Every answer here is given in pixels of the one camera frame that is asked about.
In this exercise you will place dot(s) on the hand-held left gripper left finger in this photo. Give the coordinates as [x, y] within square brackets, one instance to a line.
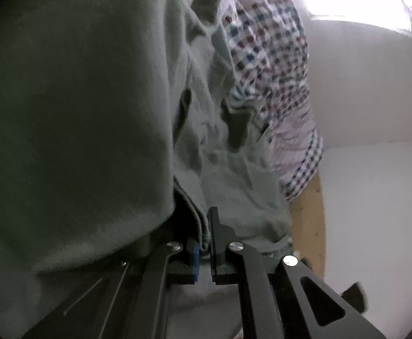
[194, 257]

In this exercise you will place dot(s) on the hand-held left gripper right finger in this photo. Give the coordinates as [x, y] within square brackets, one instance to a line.
[220, 254]

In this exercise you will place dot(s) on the pale grey-blue sweatshirt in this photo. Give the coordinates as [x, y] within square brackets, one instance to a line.
[68, 113]

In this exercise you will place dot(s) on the checked purple duvet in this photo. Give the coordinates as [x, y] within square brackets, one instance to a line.
[273, 60]

